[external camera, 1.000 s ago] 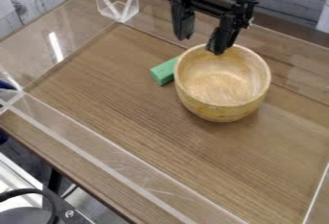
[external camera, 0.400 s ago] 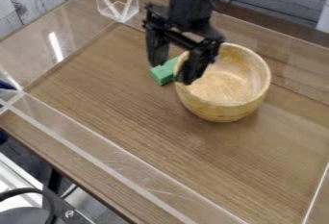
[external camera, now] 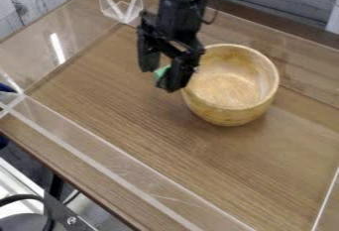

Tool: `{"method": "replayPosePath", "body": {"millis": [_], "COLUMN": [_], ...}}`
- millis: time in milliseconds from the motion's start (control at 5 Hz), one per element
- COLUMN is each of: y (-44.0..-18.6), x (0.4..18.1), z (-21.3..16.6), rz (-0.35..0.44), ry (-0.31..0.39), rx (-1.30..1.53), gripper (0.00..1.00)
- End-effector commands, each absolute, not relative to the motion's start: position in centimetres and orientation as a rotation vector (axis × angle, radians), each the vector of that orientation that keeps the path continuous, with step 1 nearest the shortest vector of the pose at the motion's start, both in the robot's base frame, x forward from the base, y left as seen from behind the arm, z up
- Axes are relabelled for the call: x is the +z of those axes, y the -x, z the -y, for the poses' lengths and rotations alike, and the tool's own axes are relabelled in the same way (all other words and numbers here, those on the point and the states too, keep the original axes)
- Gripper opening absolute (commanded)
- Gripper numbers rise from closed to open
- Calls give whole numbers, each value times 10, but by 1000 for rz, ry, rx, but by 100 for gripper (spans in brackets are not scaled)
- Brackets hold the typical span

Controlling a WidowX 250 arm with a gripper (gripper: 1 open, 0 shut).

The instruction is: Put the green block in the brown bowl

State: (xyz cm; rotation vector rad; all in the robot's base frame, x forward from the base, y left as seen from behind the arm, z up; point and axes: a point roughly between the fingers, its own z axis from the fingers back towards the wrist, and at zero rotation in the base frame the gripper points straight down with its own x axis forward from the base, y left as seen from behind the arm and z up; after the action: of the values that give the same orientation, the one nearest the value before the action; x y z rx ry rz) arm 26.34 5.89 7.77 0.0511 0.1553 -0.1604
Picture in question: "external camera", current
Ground green rectangular block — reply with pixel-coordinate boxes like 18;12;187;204
154;64;171;80

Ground black metal bracket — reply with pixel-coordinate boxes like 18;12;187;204
43;194;98;231

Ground black table leg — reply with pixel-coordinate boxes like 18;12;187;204
50;174;66;200

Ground black cable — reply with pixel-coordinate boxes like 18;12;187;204
0;193;58;231

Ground clear acrylic tray wall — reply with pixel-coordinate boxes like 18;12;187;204
0;0;339;231

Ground light brown wooden bowl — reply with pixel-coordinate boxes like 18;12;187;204
182;44;279;127

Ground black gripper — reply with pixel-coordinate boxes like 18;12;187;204
138;0;207;92

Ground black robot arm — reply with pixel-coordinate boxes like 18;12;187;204
137;0;217;92

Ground blue object at left edge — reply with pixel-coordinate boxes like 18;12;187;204
0;82;18;93

